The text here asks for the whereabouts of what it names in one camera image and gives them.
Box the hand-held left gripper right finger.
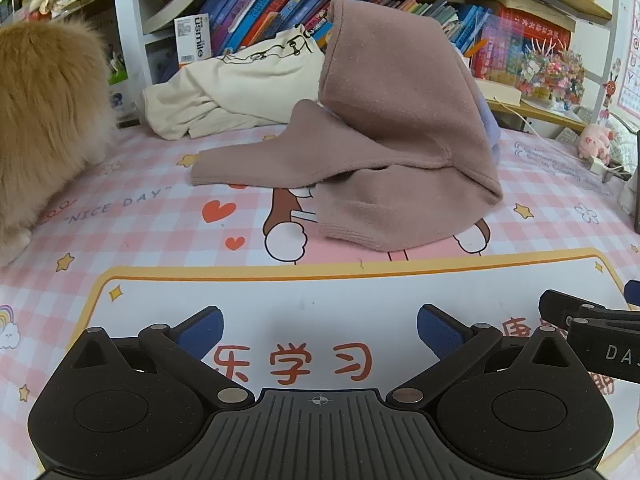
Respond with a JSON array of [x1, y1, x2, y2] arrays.
[[386, 303, 577, 407]]

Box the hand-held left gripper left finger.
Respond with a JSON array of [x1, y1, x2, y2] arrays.
[[67, 305, 256, 409]]

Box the dusty pink sweater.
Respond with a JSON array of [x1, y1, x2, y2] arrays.
[[190, 0, 504, 253]]

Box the pink checkered printed mat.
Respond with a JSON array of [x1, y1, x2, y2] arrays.
[[0, 122, 640, 480]]

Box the white power strip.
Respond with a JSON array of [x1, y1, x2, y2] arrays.
[[582, 155, 621, 183]]

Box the pink pig plush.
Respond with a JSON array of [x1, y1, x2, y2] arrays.
[[577, 124, 615, 165]]

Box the colourful toy flower bouquet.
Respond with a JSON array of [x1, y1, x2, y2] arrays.
[[520, 42, 586, 111]]

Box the cream garment with line print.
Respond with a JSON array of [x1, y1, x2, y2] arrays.
[[141, 25, 328, 142]]

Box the red books with gold print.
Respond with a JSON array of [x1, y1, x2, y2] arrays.
[[470, 7, 571, 91]]

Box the fluffy orange cat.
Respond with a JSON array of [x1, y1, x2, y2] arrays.
[[0, 19, 117, 267]]

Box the white product box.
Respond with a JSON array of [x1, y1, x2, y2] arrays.
[[174, 14, 213, 68]]

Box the row of colourful books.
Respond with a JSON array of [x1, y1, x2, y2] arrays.
[[200, 0, 493, 61]]

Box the thick white book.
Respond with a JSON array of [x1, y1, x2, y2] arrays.
[[142, 0, 231, 33]]

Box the white cable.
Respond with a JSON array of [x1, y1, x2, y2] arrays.
[[495, 97, 591, 161]]

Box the wall poster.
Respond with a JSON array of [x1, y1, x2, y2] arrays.
[[615, 0, 640, 121]]

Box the white shelf frame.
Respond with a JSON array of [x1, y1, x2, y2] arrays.
[[111, 0, 241, 86]]

